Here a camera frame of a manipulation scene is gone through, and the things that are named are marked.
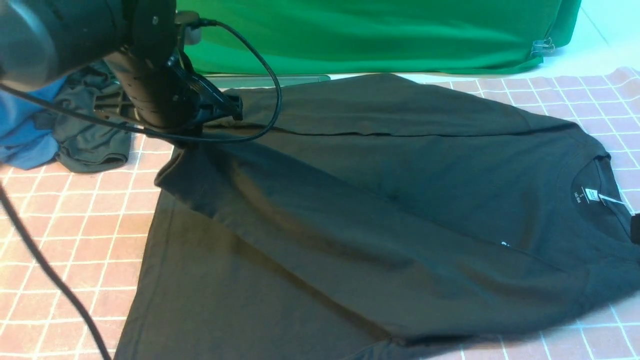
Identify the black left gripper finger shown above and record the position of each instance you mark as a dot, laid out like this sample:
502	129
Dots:
212	103

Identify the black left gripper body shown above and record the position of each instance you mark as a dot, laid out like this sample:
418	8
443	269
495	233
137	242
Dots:
166	96

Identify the metal binder clip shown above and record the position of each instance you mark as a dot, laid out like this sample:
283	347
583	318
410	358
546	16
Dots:
542	47

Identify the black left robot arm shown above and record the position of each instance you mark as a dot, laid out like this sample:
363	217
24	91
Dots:
141	41

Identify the dark gray long-sleeve shirt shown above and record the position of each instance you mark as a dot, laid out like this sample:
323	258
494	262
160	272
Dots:
380	219

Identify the crumpled dark gray garment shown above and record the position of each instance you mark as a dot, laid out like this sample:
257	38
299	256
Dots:
83	147

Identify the gray metal bar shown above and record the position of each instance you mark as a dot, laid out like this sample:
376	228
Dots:
226	81

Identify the green backdrop cloth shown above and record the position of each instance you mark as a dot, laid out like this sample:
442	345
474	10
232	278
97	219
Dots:
456	37

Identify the blue crumpled garment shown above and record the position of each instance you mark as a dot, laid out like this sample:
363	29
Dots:
23	144

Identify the pink checkered tablecloth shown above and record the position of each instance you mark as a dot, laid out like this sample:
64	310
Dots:
93	230

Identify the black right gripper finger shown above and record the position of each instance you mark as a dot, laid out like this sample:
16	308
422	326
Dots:
635	229

